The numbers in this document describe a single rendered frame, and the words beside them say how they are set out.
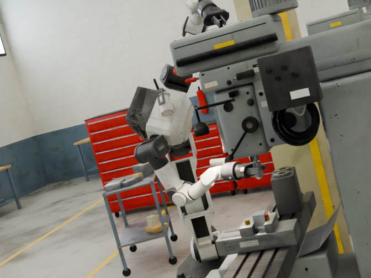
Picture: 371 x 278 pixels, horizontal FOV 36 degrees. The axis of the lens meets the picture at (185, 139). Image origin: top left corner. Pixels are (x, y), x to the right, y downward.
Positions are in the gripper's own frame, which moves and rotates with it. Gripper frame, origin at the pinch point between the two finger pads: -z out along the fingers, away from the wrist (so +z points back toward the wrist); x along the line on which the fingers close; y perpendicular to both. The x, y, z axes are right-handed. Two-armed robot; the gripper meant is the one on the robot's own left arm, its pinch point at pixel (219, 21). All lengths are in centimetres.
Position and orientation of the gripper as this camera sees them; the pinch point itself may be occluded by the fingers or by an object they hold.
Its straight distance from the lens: 262.1
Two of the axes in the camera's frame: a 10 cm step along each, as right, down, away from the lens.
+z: -3.6, -5.3, 7.7
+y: -0.8, -8.0, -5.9
